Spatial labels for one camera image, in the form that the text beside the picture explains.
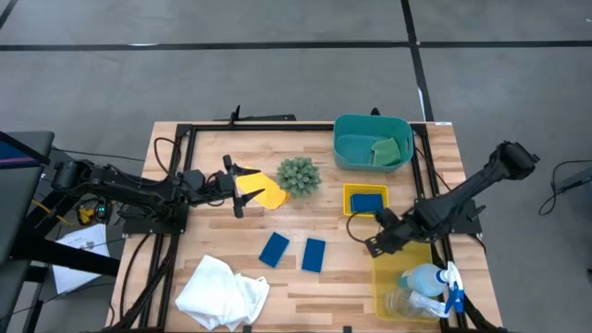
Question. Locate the black mount bracket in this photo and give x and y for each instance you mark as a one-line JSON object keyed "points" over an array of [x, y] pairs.
{"points": [[268, 118]]}

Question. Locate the blue rectangular sponge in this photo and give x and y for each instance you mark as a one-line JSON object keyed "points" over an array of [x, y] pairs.
{"points": [[367, 203], [273, 249], [313, 255]]}

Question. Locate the teal plastic bin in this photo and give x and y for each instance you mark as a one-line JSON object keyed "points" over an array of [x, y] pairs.
{"points": [[356, 148]]}

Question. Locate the yellow black device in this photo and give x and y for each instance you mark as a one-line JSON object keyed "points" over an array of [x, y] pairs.
{"points": [[87, 215]]}

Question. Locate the clear plastic cup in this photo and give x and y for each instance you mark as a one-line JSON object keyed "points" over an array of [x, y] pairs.
{"points": [[398, 303]]}

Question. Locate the green scouring pad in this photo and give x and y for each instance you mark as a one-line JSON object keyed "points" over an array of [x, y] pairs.
{"points": [[386, 152]]}

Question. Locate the artificial green potted plant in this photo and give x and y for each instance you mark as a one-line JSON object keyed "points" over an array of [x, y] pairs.
{"points": [[299, 176]]}

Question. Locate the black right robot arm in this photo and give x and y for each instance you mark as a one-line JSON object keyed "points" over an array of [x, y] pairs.
{"points": [[467, 189]]}

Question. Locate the black aluminium table frame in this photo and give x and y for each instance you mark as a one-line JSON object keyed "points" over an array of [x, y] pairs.
{"points": [[287, 127]]}

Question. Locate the translucent yellow plastic bin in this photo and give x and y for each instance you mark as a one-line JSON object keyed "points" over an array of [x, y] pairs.
{"points": [[386, 273]]}

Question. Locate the white paper sheets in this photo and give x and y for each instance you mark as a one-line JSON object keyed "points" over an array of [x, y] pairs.
{"points": [[83, 240]]}

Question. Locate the black workbench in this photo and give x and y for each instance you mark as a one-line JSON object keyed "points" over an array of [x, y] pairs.
{"points": [[23, 194]]}

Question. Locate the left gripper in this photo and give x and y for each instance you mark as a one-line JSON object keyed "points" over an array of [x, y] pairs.
{"points": [[226, 182]]}

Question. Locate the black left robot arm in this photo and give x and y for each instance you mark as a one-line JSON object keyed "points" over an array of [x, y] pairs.
{"points": [[129, 187]]}

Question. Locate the yellow cloth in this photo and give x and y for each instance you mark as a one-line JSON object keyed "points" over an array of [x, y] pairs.
{"points": [[270, 189]]}

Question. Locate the white crumpled cloth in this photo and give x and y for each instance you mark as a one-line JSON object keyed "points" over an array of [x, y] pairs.
{"points": [[213, 291]]}

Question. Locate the small yellow slotted basket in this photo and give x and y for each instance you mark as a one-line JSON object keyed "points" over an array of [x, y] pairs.
{"points": [[347, 203]]}

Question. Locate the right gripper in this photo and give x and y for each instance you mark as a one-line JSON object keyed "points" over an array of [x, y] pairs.
{"points": [[393, 229]]}

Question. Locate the spray bottle with blue liquid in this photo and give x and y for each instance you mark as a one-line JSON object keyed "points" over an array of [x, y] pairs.
{"points": [[423, 279]]}

